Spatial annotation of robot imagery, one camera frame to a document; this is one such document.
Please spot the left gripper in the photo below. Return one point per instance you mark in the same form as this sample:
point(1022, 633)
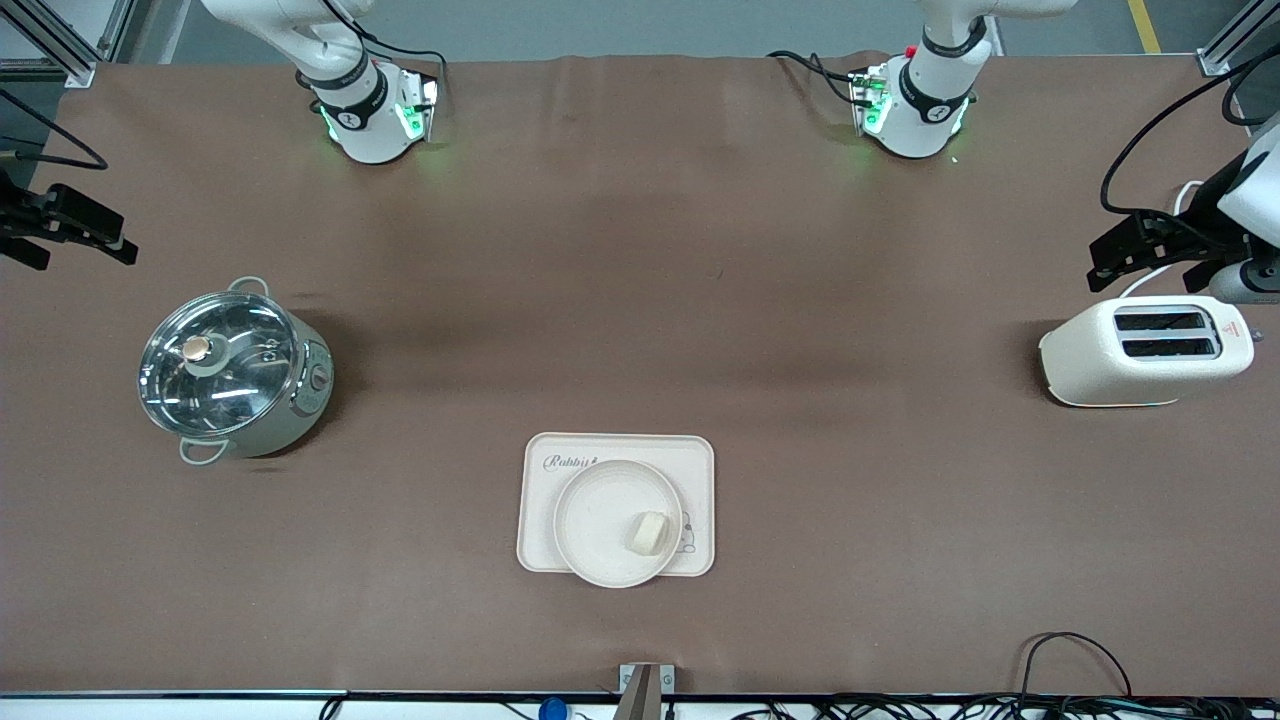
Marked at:
point(1204, 211)

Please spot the beige round plate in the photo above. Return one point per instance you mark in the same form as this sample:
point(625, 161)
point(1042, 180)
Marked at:
point(595, 525)

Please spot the pale steamed bun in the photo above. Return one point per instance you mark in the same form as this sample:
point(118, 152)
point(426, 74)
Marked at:
point(649, 532)

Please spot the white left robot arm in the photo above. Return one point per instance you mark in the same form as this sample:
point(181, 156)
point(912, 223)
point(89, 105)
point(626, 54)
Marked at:
point(925, 100)

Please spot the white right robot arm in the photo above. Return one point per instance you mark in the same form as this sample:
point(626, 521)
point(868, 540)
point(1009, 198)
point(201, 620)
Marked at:
point(370, 120)

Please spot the cream two-slot toaster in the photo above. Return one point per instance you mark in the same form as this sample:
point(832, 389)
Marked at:
point(1130, 375)

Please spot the glass pot lid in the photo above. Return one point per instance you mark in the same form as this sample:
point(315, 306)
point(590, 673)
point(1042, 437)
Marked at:
point(215, 365)

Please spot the grey electric cooking pot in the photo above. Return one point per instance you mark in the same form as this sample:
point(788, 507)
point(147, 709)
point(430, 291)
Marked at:
point(300, 395)

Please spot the brown table mat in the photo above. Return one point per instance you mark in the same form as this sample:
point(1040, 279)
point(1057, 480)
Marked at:
point(640, 250)

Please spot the beige rabbit print tray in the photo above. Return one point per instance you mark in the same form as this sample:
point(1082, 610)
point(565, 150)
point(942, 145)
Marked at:
point(600, 448)

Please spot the blue round cap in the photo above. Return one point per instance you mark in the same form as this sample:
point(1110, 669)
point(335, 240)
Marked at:
point(552, 710)

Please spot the aluminium frame post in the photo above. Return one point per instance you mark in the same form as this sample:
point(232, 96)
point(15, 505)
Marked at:
point(60, 40)
point(1235, 40)

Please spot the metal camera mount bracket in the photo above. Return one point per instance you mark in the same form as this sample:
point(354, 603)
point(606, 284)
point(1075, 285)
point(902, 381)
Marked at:
point(645, 690)

